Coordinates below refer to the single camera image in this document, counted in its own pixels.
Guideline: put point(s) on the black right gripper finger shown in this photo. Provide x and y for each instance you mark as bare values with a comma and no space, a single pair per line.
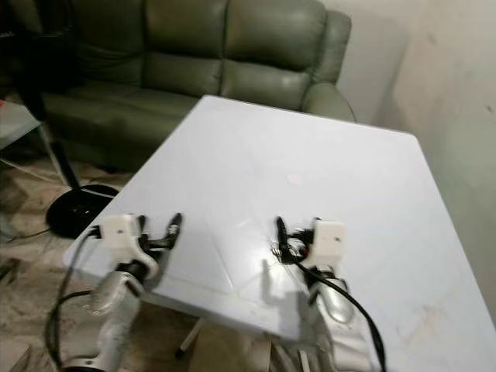
280,231

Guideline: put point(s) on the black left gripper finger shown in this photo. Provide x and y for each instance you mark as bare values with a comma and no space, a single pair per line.
175,223

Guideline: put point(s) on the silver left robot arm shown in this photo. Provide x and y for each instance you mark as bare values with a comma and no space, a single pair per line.
116,310

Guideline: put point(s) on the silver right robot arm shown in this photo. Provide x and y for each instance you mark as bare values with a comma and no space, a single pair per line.
337,306

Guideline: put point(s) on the white plastic folding table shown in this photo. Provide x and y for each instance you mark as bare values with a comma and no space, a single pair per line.
279,147

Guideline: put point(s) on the black standing fan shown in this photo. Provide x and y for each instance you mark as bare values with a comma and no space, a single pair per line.
74,213

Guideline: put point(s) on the green leather sofa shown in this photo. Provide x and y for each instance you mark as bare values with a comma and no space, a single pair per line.
186,39

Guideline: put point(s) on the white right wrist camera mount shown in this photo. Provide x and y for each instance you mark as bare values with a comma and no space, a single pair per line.
328,239

